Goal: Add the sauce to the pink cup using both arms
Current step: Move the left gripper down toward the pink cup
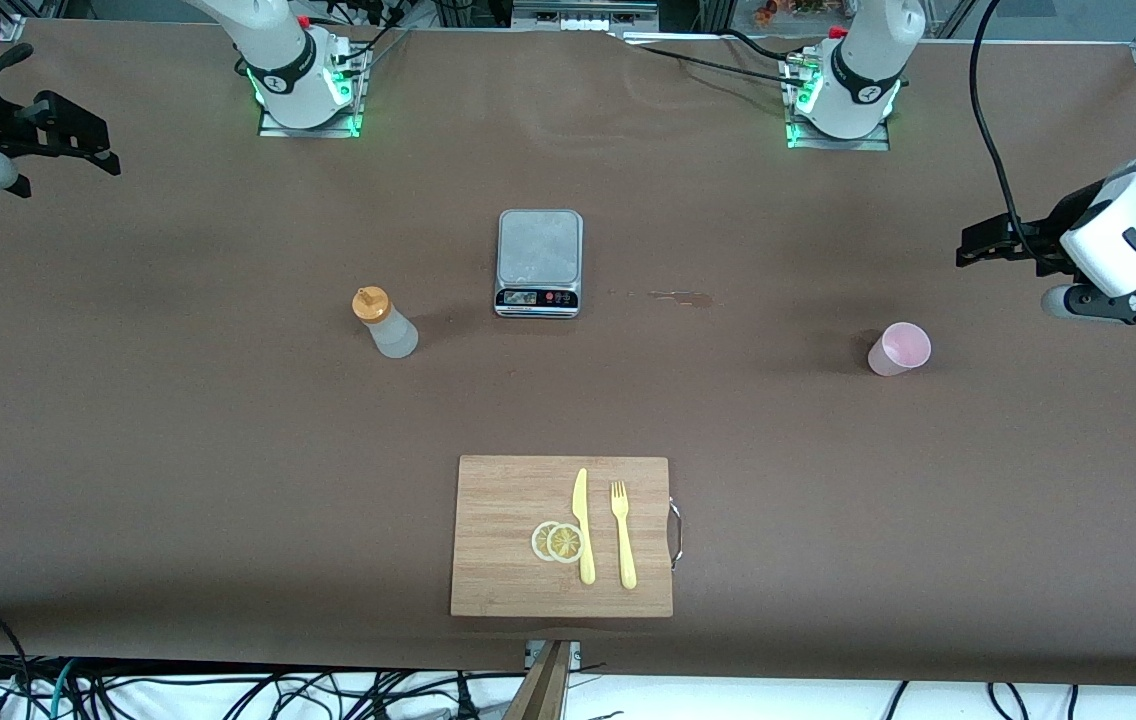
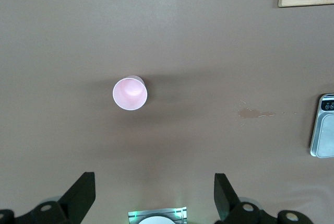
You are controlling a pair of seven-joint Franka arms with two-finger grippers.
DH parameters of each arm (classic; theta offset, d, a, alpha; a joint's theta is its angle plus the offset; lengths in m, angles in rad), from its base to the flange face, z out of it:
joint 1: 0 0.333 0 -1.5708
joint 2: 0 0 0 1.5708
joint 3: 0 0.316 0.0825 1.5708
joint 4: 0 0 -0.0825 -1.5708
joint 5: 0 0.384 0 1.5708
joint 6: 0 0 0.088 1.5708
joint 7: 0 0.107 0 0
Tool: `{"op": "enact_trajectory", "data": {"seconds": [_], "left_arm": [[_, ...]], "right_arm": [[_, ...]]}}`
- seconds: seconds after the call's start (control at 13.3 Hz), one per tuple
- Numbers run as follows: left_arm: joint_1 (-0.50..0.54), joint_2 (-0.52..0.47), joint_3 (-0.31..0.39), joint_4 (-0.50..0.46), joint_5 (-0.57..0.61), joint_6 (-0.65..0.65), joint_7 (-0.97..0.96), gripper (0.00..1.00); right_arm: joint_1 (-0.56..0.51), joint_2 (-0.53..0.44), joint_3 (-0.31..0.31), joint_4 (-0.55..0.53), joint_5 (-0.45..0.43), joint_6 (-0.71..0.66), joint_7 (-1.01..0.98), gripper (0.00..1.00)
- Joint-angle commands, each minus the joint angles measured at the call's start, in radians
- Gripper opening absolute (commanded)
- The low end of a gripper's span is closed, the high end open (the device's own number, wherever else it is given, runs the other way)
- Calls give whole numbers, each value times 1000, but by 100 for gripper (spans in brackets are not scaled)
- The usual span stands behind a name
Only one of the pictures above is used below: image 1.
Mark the pink plastic cup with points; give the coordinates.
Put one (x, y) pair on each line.
(893, 355)

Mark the yellow plastic fork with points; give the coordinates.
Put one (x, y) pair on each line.
(623, 535)

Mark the bamboo cutting board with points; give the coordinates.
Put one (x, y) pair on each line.
(498, 560)

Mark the wooden beam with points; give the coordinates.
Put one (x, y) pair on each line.
(540, 695)

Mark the translucent sauce bottle orange cap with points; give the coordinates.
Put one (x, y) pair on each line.
(393, 335)

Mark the grey power strip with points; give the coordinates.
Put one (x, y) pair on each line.
(583, 22)

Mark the lemon slice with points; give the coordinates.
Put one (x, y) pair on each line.
(565, 543)
(538, 541)

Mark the orange toy items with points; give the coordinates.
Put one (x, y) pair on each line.
(768, 12)

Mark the silver digital kitchen scale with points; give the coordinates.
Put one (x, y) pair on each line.
(538, 297)

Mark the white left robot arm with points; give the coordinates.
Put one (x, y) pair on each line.
(863, 60)

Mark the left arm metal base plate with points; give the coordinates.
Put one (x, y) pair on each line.
(833, 145)

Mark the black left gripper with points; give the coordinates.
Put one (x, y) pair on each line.
(1046, 238)

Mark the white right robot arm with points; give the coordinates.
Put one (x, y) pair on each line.
(283, 60)

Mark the small metal bracket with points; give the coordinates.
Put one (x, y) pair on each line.
(574, 655)

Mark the yellow plastic knife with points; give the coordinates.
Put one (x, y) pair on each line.
(581, 505)

